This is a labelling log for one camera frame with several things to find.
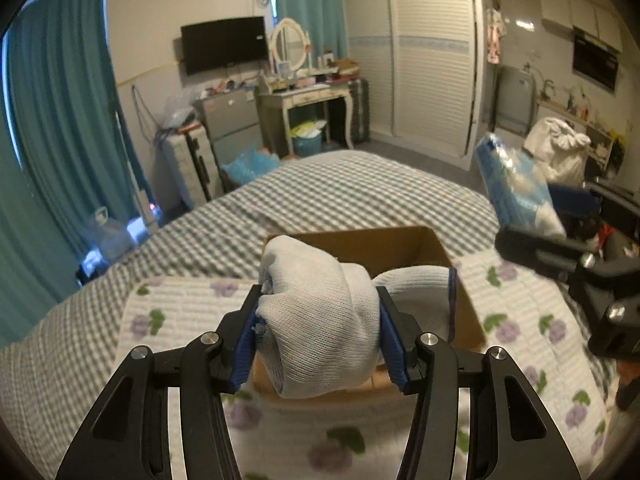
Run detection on blue tissue pack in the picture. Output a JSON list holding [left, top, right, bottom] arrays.
[[475, 132, 566, 237]]

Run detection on oval white vanity mirror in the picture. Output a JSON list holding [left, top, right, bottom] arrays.
[[268, 18, 311, 77]]

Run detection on small white cloth roll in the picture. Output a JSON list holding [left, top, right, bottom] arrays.
[[361, 266, 457, 370]]

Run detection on teal curtain left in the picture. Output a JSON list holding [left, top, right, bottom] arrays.
[[1, 0, 149, 345]]

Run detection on black suitcase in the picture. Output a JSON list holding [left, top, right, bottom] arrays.
[[348, 78, 370, 144]]

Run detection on grey checked bed sheet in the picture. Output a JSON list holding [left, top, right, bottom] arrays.
[[0, 148, 622, 480]]

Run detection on black wall television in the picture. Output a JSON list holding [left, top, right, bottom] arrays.
[[181, 16, 268, 76]]

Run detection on teal curtain right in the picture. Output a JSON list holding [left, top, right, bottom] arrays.
[[277, 0, 347, 61]]

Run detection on white dressing table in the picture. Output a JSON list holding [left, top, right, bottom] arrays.
[[256, 82, 355, 155]]

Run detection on brown cardboard box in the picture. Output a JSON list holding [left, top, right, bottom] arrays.
[[252, 226, 485, 402]]

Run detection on teal curtain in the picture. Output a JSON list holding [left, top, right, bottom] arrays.
[[1, 0, 149, 345], [277, 0, 347, 61]]

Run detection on white quilt purple flowers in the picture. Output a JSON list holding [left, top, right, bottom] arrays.
[[117, 250, 607, 479]]

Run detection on blue waste basket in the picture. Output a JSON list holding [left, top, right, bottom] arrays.
[[292, 130, 322, 158]]

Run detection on grey white cloth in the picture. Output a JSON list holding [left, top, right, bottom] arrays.
[[255, 235, 380, 400]]

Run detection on white sliding wardrobe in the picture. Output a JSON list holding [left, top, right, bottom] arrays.
[[343, 0, 484, 168]]

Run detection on clear water jug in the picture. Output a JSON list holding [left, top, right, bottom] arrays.
[[88, 207, 136, 263]]

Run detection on grey mini fridge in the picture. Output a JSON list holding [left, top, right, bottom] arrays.
[[194, 89, 264, 166]]

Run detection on white stuffed bag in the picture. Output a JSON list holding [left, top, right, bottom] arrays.
[[523, 117, 591, 188]]

